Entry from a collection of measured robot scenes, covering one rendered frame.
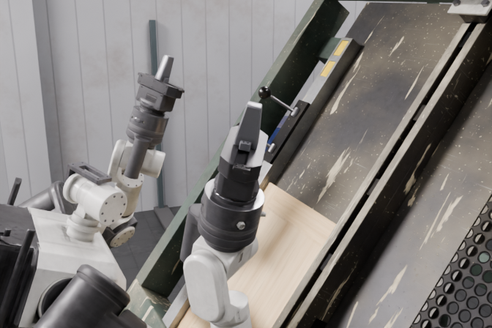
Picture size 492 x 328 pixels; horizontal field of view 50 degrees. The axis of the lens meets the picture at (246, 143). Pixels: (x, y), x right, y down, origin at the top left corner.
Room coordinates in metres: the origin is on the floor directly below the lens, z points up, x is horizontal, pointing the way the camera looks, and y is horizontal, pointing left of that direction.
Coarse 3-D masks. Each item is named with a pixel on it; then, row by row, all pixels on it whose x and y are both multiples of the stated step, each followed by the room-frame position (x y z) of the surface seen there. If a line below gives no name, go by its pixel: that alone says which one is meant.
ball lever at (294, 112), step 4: (260, 88) 1.47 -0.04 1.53; (264, 88) 1.46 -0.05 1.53; (268, 88) 1.47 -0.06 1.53; (260, 92) 1.46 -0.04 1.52; (264, 92) 1.46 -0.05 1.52; (268, 92) 1.46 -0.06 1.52; (260, 96) 1.46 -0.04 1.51; (264, 96) 1.46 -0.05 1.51; (268, 96) 1.46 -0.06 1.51; (272, 96) 1.47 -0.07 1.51; (276, 100) 1.46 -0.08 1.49; (280, 104) 1.46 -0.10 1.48; (284, 104) 1.46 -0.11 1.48; (288, 108) 1.46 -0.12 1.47; (292, 108) 1.46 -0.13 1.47; (296, 108) 1.45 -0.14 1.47; (292, 112) 1.45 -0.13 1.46; (296, 112) 1.45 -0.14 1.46
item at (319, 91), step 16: (336, 48) 1.54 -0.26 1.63; (352, 48) 1.51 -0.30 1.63; (336, 64) 1.49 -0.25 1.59; (320, 80) 1.49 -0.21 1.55; (336, 80) 1.49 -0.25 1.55; (320, 96) 1.47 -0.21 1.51; (304, 128) 1.44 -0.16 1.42; (288, 144) 1.42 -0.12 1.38; (272, 176) 1.40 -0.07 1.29; (176, 304) 1.30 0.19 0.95; (176, 320) 1.27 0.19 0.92
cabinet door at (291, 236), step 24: (264, 192) 1.38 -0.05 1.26; (288, 216) 1.24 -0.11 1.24; (312, 216) 1.18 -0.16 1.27; (264, 240) 1.25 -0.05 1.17; (288, 240) 1.19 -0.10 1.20; (312, 240) 1.13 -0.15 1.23; (264, 264) 1.19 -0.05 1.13; (288, 264) 1.13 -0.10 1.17; (240, 288) 1.19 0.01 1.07; (264, 288) 1.14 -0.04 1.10; (288, 288) 1.08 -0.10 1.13; (192, 312) 1.26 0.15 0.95; (264, 312) 1.09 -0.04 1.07
